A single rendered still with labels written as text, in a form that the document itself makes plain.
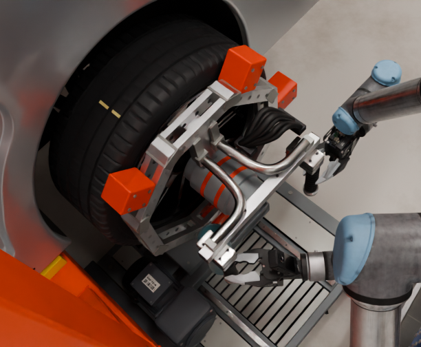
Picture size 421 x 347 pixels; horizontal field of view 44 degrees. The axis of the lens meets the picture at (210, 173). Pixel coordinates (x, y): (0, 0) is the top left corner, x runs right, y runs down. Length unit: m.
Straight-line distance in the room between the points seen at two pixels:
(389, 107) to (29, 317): 0.94
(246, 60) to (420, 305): 1.17
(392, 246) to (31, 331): 0.56
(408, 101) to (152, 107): 0.56
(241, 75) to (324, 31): 1.60
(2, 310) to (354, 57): 2.42
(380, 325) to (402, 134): 1.67
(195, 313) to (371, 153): 1.14
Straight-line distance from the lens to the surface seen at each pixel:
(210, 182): 1.39
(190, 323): 1.80
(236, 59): 1.28
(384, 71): 1.45
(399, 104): 1.23
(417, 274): 0.90
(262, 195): 1.28
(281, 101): 1.53
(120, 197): 1.20
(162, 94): 1.22
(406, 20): 2.93
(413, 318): 2.04
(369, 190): 2.39
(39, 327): 0.57
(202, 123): 1.23
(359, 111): 1.35
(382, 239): 0.88
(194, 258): 2.04
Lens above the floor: 2.16
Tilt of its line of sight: 64 degrees down
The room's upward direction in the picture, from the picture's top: 16 degrees counter-clockwise
